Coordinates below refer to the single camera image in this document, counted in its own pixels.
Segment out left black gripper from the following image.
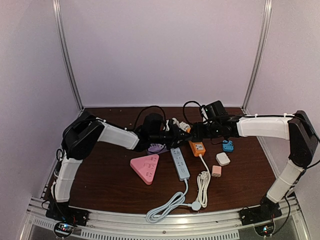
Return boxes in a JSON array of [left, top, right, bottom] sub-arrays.
[[150, 125, 192, 151]]

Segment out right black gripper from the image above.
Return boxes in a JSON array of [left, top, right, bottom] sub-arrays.
[[191, 122, 221, 140]]

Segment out blue plug adapter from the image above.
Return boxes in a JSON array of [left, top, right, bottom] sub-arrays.
[[222, 140, 234, 153]]

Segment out light blue power strip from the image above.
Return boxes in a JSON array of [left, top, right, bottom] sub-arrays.
[[170, 147, 190, 181]]

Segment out white cube plug adapter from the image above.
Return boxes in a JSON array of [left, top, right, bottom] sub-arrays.
[[215, 152, 231, 166]]

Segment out light pink usb charger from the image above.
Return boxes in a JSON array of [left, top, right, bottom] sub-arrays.
[[211, 165, 222, 178]]

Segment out purple power strip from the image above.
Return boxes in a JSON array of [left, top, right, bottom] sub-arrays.
[[146, 143, 168, 155]]

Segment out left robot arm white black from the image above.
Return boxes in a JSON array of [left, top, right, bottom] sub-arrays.
[[47, 111, 192, 222]]

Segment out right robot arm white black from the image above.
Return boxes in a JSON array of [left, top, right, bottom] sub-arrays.
[[190, 101, 320, 221]]

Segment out pink triangular power strip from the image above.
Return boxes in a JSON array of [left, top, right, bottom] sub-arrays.
[[130, 154, 159, 185]]

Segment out white coiled cable purple strip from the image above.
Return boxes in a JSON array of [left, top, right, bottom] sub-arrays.
[[171, 118, 191, 132]]

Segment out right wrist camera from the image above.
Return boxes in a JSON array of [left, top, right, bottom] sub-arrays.
[[200, 100, 228, 120]]

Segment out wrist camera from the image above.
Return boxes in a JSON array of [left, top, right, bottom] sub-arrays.
[[200, 100, 228, 120], [163, 118, 178, 132]]

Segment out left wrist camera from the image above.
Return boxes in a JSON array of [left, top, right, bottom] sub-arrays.
[[163, 118, 178, 132]]

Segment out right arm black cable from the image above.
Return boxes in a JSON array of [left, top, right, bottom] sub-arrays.
[[182, 100, 205, 123]]

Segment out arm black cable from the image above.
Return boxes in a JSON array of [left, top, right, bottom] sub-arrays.
[[129, 105, 167, 131], [182, 100, 205, 123]]

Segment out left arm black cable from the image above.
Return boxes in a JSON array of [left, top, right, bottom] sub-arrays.
[[129, 105, 167, 131]]

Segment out white cable of orange strip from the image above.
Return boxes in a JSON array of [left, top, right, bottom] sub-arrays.
[[196, 154, 211, 209]]

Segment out light blue coiled cable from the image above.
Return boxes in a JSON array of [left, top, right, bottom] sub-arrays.
[[145, 179, 202, 224]]

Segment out right aluminium frame post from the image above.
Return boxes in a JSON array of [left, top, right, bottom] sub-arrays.
[[241, 0, 273, 113]]

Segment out aluminium frame post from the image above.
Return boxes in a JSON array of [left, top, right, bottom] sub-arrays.
[[241, 0, 273, 113], [52, 0, 84, 111]]

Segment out front aluminium rail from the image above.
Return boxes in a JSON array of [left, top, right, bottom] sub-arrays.
[[18, 196, 311, 240]]

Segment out left aluminium frame post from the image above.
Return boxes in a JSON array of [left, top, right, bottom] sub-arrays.
[[52, 0, 84, 111]]

